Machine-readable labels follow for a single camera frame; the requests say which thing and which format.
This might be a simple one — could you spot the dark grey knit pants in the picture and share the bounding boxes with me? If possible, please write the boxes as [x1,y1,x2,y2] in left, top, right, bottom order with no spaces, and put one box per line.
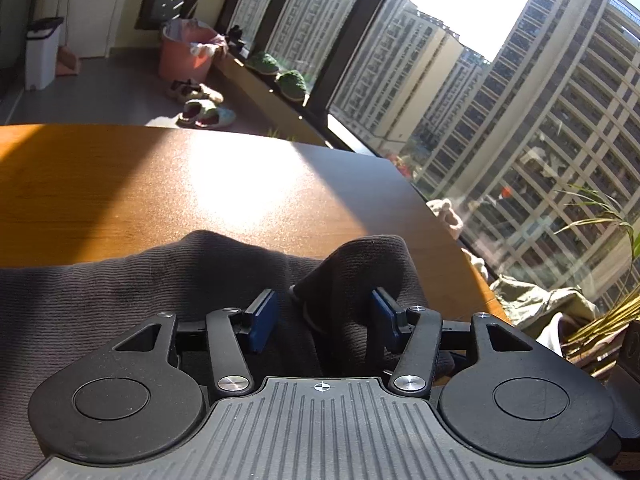
[1,231,449,479]

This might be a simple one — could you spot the olive crumpled cloth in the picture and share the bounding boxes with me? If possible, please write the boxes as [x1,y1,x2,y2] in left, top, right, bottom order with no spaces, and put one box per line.
[490,275,601,356]

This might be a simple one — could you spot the white baby shoe upper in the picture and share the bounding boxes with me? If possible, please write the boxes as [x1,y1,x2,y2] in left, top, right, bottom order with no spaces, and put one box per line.
[426,198,464,240]

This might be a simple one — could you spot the green potted plant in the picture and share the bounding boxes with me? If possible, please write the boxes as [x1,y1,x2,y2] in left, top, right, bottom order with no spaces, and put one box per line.
[561,184,639,382]

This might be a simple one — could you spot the shoe on floor near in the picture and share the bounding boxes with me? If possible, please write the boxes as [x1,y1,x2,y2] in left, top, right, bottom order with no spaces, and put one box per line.
[177,99,236,130]

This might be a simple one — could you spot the shoe on floor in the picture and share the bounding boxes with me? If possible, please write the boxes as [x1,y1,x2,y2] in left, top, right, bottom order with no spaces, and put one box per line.
[177,99,236,130]
[167,79,224,104]

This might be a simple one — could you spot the shoe on floor far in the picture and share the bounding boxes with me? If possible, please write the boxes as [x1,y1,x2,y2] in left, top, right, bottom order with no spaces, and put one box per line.
[167,79,224,104]

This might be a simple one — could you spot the pink plastic bucket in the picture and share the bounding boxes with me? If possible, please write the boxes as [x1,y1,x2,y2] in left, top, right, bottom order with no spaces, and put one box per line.
[158,18,228,82]

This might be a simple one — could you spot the pink dustpan with broom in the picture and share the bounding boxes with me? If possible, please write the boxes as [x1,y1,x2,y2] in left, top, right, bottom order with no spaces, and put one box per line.
[55,0,80,77]

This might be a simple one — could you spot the white trash bin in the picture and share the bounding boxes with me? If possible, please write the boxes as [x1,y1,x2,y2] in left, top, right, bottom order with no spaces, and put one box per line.
[25,16,64,91]

